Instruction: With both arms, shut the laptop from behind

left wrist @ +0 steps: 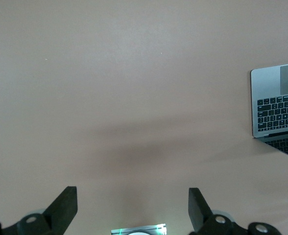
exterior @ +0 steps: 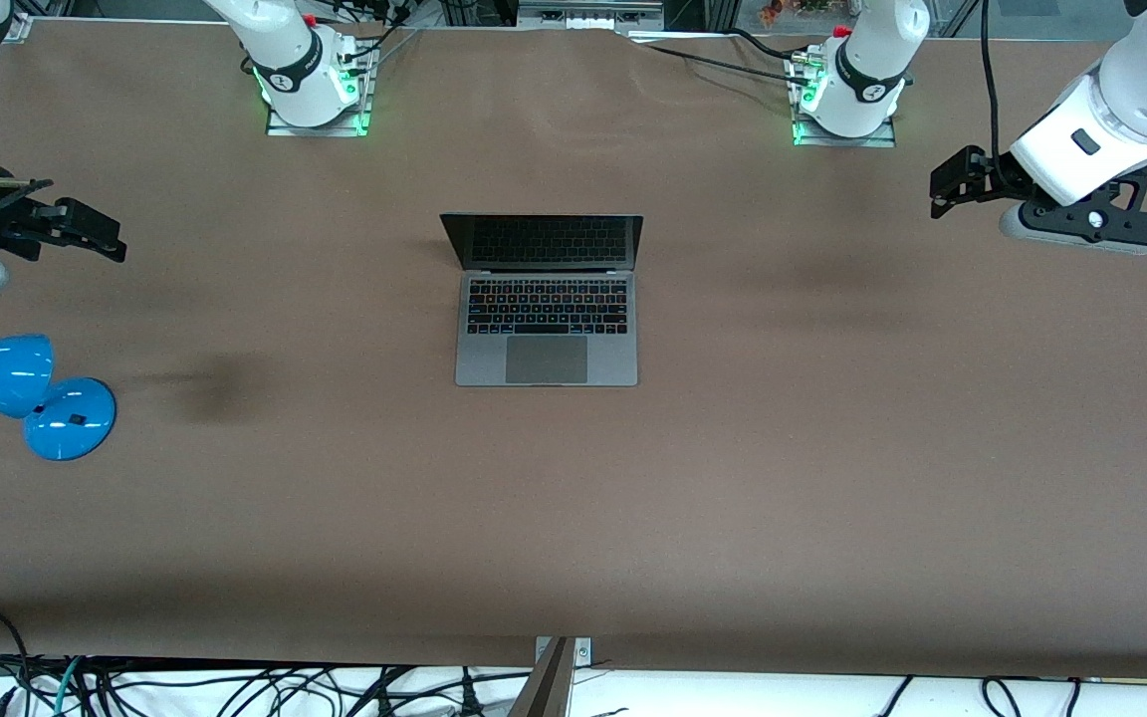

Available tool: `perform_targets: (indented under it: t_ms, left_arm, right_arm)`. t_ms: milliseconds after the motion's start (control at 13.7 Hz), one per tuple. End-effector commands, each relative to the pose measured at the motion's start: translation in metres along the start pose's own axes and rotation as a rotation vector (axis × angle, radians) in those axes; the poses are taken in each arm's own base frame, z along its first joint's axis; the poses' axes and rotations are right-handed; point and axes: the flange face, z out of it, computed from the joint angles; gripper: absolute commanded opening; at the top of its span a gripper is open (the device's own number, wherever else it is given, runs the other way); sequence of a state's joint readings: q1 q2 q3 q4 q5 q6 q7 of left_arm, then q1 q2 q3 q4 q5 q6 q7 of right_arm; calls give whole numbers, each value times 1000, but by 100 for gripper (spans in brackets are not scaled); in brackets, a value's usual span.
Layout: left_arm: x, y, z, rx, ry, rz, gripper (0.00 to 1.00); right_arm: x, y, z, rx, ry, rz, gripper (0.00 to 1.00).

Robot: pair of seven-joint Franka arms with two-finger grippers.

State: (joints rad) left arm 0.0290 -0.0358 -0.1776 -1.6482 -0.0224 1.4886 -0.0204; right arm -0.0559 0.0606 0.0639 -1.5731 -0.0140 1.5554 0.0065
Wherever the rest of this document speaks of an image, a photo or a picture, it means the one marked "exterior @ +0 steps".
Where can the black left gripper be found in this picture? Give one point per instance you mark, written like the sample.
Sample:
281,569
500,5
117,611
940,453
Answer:
984,172

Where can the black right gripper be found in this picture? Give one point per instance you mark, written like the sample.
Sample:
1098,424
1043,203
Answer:
4,221

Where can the grey laptop with black keyboard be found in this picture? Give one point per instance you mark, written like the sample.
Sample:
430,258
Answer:
546,358

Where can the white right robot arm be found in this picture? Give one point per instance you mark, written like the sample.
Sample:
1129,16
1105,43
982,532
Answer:
305,70

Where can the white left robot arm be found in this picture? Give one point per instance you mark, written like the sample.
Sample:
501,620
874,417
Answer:
1131,90

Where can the blue desk lamp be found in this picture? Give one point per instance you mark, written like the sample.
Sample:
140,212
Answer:
71,418

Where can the grey power strip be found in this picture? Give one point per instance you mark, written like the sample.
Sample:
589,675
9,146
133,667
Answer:
583,15

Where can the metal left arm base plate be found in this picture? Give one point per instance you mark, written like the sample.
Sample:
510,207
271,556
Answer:
887,134

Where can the black left camera mount bracket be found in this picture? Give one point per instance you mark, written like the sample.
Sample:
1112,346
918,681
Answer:
1131,224

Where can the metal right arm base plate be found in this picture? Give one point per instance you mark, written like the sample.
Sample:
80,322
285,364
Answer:
359,115

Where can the metal table edge bracket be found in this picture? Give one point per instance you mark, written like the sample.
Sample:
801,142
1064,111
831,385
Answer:
559,677

